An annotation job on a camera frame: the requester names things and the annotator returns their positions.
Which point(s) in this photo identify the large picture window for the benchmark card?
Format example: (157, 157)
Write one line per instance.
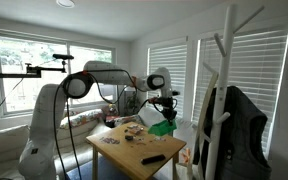
(17, 93)

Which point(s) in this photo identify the white coat rack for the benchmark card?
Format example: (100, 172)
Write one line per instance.
(222, 83)

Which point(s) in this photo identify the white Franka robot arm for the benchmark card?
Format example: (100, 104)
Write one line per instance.
(44, 133)

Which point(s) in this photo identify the black stereo camera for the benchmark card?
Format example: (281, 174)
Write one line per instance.
(63, 56)

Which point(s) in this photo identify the long floral pillow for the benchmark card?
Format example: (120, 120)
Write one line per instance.
(84, 117)

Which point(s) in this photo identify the purple patterned sticker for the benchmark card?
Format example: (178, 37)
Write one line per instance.
(110, 140)

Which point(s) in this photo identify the orange octopus plush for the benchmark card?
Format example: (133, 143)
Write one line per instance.
(185, 155)

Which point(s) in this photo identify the black remote control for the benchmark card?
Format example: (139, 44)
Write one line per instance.
(153, 159)

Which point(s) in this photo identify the green storage box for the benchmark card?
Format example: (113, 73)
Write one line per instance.
(160, 128)

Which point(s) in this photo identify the wide white window blind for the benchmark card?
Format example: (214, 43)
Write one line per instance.
(250, 66)

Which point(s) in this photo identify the round ceiling light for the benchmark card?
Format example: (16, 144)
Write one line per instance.
(65, 3)

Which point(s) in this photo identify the large white figure cutout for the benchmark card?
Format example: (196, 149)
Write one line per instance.
(135, 126)

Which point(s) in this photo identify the small reddish toy piece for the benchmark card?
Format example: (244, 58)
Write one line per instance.
(136, 132)

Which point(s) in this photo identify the dark hanging jacket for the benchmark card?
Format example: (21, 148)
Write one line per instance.
(244, 140)

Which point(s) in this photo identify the small pale picture sticker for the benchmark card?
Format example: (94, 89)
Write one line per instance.
(159, 138)

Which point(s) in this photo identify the cream sofa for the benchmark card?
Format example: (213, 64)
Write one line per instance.
(7, 140)

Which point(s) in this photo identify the small dark item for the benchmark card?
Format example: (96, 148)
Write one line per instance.
(129, 137)

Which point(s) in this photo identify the narrow white window blind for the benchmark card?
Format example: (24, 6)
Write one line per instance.
(166, 60)

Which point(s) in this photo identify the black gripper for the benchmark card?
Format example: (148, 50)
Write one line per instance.
(168, 106)

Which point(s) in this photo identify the beige leaning board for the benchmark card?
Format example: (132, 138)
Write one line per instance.
(206, 106)

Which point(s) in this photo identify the gray sofa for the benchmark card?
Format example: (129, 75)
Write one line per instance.
(185, 130)

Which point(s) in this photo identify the small floral red pillow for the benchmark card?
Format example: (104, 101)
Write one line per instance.
(127, 120)

